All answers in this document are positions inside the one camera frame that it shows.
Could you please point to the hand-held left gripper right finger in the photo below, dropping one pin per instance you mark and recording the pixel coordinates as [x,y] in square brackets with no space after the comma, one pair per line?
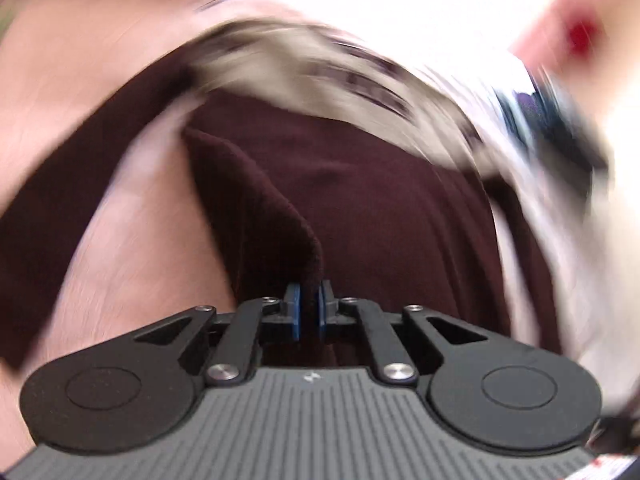
[323,310]

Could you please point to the red object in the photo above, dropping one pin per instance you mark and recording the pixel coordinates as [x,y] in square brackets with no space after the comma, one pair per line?
[581,30]

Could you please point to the white cloth with dark print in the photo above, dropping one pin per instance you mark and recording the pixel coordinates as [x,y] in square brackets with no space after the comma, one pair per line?
[320,70]

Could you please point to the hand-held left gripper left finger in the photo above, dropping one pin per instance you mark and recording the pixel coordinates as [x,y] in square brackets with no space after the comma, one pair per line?
[296,310]

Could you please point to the maroon knit garment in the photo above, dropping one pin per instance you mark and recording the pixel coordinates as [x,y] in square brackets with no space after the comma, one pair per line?
[380,200]

